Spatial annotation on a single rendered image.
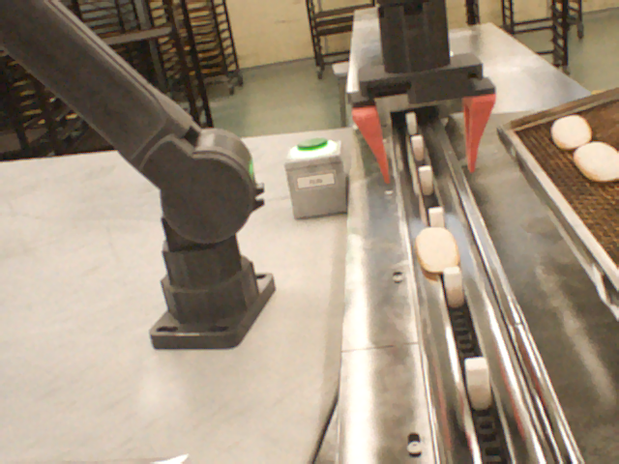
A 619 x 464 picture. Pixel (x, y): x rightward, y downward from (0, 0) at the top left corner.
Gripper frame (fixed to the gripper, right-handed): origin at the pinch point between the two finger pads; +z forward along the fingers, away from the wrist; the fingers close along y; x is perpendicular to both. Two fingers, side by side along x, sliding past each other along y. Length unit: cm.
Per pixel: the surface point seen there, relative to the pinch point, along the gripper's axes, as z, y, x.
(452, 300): 8.3, -0.3, 10.1
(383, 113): 4.9, 3.4, -45.3
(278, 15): 41, 96, -700
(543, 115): 2.4, -14.8, -21.7
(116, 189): 11, 47, -46
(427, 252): 6.9, 1.1, 3.2
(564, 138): 2.2, -14.5, -10.8
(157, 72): 76, 229, -694
